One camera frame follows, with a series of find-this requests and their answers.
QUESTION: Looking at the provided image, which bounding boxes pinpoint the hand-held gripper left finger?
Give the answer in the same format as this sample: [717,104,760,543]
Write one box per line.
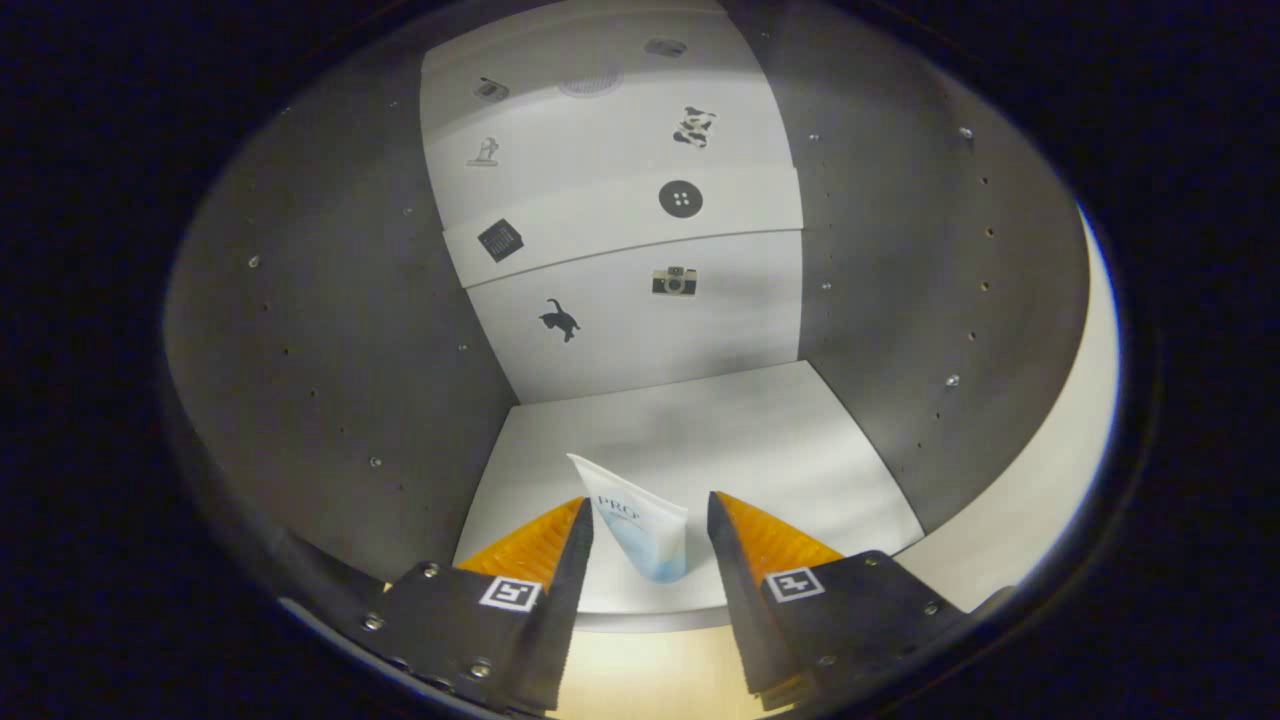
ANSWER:
[360,497,596,716]

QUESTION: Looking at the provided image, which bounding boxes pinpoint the white blue tube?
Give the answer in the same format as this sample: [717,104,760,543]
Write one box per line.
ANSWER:
[566,453,691,584]

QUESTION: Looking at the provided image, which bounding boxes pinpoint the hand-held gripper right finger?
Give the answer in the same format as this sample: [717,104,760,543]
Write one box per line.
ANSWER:
[706,490,1016,713]

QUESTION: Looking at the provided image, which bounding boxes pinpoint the grey cabinet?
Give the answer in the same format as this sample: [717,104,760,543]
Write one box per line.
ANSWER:
[165,0,1091,636]

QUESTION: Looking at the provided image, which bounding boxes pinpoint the white cabinet shelf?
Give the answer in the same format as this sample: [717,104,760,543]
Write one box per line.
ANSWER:
[455,360,926,616]

